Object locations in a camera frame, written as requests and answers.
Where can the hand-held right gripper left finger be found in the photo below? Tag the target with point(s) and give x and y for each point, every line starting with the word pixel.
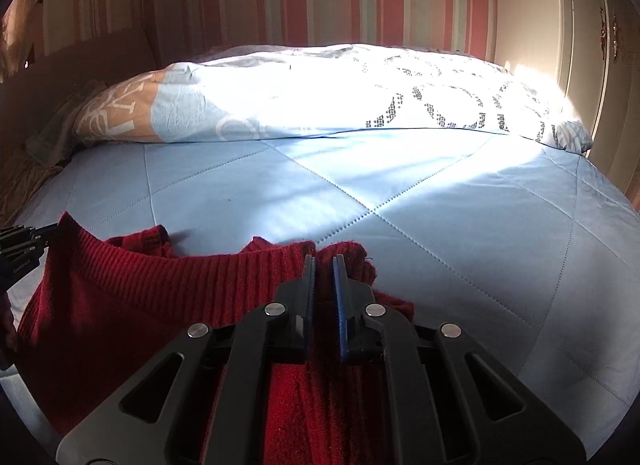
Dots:
pixel 310 295

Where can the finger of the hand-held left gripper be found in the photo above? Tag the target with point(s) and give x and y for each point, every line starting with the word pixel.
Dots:
pixel 35 234

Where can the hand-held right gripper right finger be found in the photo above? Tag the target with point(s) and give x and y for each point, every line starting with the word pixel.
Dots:
pixel 341 305

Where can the red knit sweater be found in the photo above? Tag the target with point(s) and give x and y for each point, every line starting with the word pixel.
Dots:
pixel 125 305

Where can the tan folded garment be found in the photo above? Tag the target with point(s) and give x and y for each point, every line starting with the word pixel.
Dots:
pixel 22 185

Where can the light blue quilted bedspread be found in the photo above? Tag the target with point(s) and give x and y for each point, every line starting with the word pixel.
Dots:
pixel 380 215

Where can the printed blue and tan duvet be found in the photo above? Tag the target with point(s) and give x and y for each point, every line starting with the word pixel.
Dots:
pixel 325 90

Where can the patterned beige curtain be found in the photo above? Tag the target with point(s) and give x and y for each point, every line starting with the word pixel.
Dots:
pixel 17 10

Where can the cream wardrobe with floral decals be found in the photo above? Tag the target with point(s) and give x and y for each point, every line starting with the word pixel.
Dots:
pixel 595 45

